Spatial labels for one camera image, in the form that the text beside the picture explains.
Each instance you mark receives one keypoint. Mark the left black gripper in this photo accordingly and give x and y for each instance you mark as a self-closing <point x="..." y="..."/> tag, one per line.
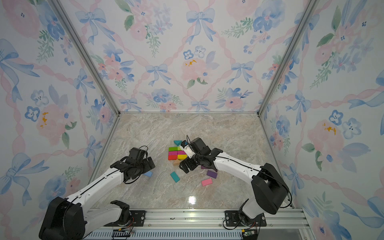
<point x="148" y="165"/>

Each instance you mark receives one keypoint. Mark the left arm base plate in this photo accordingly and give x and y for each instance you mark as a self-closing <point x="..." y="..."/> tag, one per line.
<point x="136" y="219"/>

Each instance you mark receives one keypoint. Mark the left frame post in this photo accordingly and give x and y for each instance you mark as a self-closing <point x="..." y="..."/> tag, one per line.
<point x="80" y="47"/>

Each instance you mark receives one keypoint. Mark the teal triangle block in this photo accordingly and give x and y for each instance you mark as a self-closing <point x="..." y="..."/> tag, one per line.
<point x="177" y="142"/>

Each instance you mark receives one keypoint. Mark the red block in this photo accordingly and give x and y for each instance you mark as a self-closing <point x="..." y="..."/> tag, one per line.
<point x="172" y="157"/>

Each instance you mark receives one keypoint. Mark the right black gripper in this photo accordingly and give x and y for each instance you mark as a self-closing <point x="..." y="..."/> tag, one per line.
<point x="184" y="166"/>

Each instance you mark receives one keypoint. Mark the teal rectangular block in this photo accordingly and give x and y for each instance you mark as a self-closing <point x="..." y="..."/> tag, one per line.
<point x="175" y="177"/>

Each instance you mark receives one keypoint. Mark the yellow block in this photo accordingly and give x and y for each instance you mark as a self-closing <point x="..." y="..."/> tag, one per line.
<point x="182" y="157"/>

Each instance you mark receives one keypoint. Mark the frame post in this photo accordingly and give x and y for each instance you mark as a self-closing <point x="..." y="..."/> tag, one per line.
<point x="307" y="15"/>
<point x="80" y="47"/>

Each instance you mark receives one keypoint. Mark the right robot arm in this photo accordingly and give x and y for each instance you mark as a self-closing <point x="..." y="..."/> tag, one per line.
<point x="269" y="188"/>

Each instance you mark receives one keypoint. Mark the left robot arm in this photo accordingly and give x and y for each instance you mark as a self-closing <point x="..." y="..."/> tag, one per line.
<point x="71" y="218"/>

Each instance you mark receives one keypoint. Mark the pink block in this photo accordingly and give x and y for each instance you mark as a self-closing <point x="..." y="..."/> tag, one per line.
<point x="207" y="182"/>

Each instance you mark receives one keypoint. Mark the purple block lower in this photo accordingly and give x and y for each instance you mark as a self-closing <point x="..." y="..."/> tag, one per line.
<point x="212" y="174"/>

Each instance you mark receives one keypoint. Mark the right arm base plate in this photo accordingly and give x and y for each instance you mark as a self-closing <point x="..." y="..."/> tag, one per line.
<point x="233" y="218"/>

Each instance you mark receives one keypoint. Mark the green circuit board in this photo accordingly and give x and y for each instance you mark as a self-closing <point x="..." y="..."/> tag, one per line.
<point x="250" y="234"/>

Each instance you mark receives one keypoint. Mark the right frame post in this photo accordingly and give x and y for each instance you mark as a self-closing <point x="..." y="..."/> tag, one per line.
<point x="307" y="15"/>

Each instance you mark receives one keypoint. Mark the light blue block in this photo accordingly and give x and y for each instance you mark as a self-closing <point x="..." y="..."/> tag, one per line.
<point x="148" y="174"/>

